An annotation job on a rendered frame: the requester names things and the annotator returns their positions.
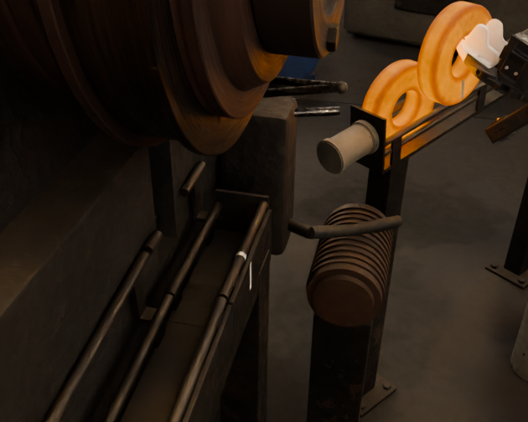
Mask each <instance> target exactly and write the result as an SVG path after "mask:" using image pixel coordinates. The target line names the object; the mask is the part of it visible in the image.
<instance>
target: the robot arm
mask: <svg viewBox="0 0 528 422"><path fill-rule="evenodd" d="M456 49H457V51H458V53H459V55H460V57H461V58H462V60H463V62H464V64H465V65H466V66H467V67H468V69H469V70H470V71H471V72H472V73H473V75H474V76H475V77H477V78H478V79H479V80H481V81H482V82H484V83H485V84H486V85H489V86H491V87H492V88H493V89H495V90H497V91H498V92H499V93H501V94H503V95H506V96H508V97H510V98H511V99H517V100H521V101H522V102H527V101H528V34H524V33H523V32H519V33H516V34H515V35H512V36H511V38H510V41H509V43H507V42H506V41H505V40H504V39H503V24H502V22H500V21H499V20H498V19H491V20H490V21H489V22H488V23H487V24H486V25H483V24H478V25H477V26H476V27H475V28H474V29H473V31H472V32H471V33H470V34H469V35H468V36H466V37H464V38H463V39H462V40H461V41H460V43H459V44H458V46H457V48H456ZM490 125H491V126H490V127H488V128H487V129H485V132H486V134H487V136H488V137H489V139H490V141H491V142H492V144H493V143H495V142H498V141H500V142H503V141H505V140H509V139H511V138H512V137H513V136H514V135H515V134H517V133H518V130H520V129H521V128H522V127H524V126H527V125H528V104H527V105H525V106H523V107H522V108H520V109H519V110H517V111H515V112H514V113H512V114H510V115H505V116H502V117H499V118H497V119H496V120H495V121H494V122H492V123H491V124H490Z"/></svg>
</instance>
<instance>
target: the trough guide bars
mask: <svg viewBox="0 0 528 422"><path fill-rule="evenodd" d="M523 33H524V34H528V29H527V30H525V31H523ZM491 90H494V89H493V88H492V87H491V86H489V85H486V84H485V83H484V82H482V81H480V82H479V83H478V84H477V85H476V86H475V88H474V89H473V91H472V92H471V93H470V94H469V95H468V96H470V95H471V96H470V97H469V98H467V99H466V100H463V101H462V102H460V103H459V104H457V105H456V106H454V105H440V106H439V107H437V108H436V109H434V110H432V111H430V112H428V113H427V114H426V115H424V116H422V117H420V118H419V119H417V120H416V121H414V122H413V123H411V124H409V125H408V126H405V127H404V128H402V129H400V130H399V131H397V132H396V133H394V134H392V135H391V136H388V137H387V138H386V147H387V146H388V145H390V144H391V145H390V146H388V147H387V148H386V150H385V157H386V156H388V155H389V154H391V160H390V165H391V169H393V168H395V167H397V166H398V165H400V164H401V147H402V146H404V145H405V144H407V143H408V142H410V141H411V140H413V139H415V138H416V137H418V136H420V135H421V134H422V133H424V132H426V131H428V130H429V129H431V128H433V127H434V126H435V125H437V124H439V123H440V122H442V121H444V120H446V119H447V118H449V117H450V116H452V115H453V114H455V113H457V112H458V111H460V110H462V109H463V108H464V107H466V106H468V105H470V104H471V103H473V102H474V101H476V107H475V110H476V111H477V115H478V114H479V113H481V112H482V111H484V103H485V97H486V94H488V93H489V92H490V91H491ZM476 91H478V92H477V93H475V94H474V95H472V94H473V93H474V92H476ZM468 96H467V97H468ZM405 100H406V99H404V100H402V101H400V102H398V103H396V104H395V106H394V109H393V112H392V113H394V112H396V111H398V110H400V109H401V108H402V107H403V106H404V103H405ZM451 106H454V107H452V108H451V109H449V110H448V111H445V110H447V109H448V108H450V107H451ZM444 111H445V112H444ZM442 112H444V113H442ZM440 113H442V114H441V115H440V116H437V115H439V114H440ZM435 116H437V117H436V118H434V119H433V120H431V119H432V118H433V117H435ZM429 120H431V121H429ZM427 121H429V122H428V123H426V124H425V125H423V126H421V127H419V126H420V125H422V124H424V123H425V122H427ZM418 127H419V128H418ZM416 128H418V129H416ZM414 129H416V130H415V131H413V130H414ZM410 131H413V132H411V133H410V134H408V135H407V136H405V135H406V134H407V133H409V132H410ZM403 136H404V137H403ZM402 137H403V138H402Z"/></svg>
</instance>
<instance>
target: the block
mask: <svg viewBox="0 0 528 422"><path fill-rule="evenodd" d="M294 108H298V104H297V102H296V99H295V98H292V97H291V96H278V97H266V98H262V99H261V101H260V103H259V104H258V106H257V107H256V109H255V110H254V111H253V114H252V116H251V119H250V120H249V122H248V124H247V126H246V128H245V130H244V131H243V132H242V134H241V136H240V137H239V139H238V140H237V141H236V142H235V144H234V145H233V146H232V147H231V148H229V149H228V150H227V151H226V152H223V153H222V154H220V170H221V189H224V190H230V191H237V192H243V193H254V194H260V195H267V196H269V209H271V210H272V246H271V255H281V254H282V253H283V251H284V250H285V249H286V246H287V242H288V239H289V237H290V234H291V231H289V230H288V223H289V219H292V217H293V198H294V178H295V157H296V138H297V117H294Z"/></svg>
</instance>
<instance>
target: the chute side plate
mask: <svg viewBox="0 0 528 422"><path fill-rule="evenodd" d="M271 246H272V210H271V209H268V210H267V213H266V215H265V218H264V220H263V222H262V225H261V227H260V228H259V231H258V233H257V236H256V238H255V241H254V243H253V245H252V247H251V250H250V253H249V255H248V256H247V259H246V263H245V264H244V266H243V269H242V271H241V274H240V276H239V280H238V281H237V284H236V288H235V289H234V291H233V292H232V294H231V297H230V299H229V305H227V307H226V309H225V313H224V315H223V319H222V321H221V324H220V327H219V330H218V332H217V333H216V334H215V339H214V341H213V343H212V345H211V348H210V351H209V354H208V356H207V358H206V360H205V363H204V366H203V369H202V371H201V374H200V376H199V380H198V382H197V384H196V386H195V389H194V392H193V395H192V397H191V400H190V402H189V406H188V408H187V410H186V413H185V415H184V418H183V421H182V422H212V420H213V418H214V415H215V411H216V408H217V405H218V403H219V401H220V396H221V394H222V391H223V388H224V386H225V382H226V379H227V377H228V374H229V371H230V367H231V364H232V363H233V360H234V357H235V355H236V351H237V348H238V346H239V344H240V341H241V338H242V335H243V332H244V331H245V328H246V324H247V322H248V319H249V317H250V314H251V311H252V308H253V306H254V304H255V301H256V298H257V295H258V276H259V273H260V270H261V267H262V264H263V262H264V259H265V258H266V255H267V251H268V250H270V261H271ZM250 263H251V290H250Z"/></svg>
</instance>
